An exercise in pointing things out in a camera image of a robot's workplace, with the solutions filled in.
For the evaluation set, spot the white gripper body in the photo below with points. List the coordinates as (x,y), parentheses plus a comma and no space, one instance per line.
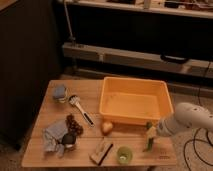
(165,126)

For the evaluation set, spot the brown grape bunch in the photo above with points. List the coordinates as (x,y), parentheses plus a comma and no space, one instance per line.
(73,125)

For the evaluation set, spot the yellow potato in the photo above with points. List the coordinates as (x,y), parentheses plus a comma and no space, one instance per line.
(106,127)

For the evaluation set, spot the metal pole stand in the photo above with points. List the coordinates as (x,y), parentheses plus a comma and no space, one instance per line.
(71,37)

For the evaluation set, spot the long grey case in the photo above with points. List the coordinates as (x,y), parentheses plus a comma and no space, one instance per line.
(136,59)

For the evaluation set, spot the dark avocado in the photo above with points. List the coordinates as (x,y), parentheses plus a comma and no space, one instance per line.
(69,140)

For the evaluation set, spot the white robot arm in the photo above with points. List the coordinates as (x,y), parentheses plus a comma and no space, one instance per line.
(185,117)

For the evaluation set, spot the green cup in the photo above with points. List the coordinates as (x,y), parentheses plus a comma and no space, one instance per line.
(124,155)

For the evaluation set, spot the grey crumpled cloth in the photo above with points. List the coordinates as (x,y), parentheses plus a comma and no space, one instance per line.
(52,136)

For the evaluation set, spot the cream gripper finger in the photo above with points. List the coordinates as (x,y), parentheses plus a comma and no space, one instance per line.
(151,132)

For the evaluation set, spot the wooden block brush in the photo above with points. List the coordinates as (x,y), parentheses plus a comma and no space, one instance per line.
(101,151)

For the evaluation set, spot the yellow plastic bin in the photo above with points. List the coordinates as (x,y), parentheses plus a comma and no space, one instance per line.
(134,101)

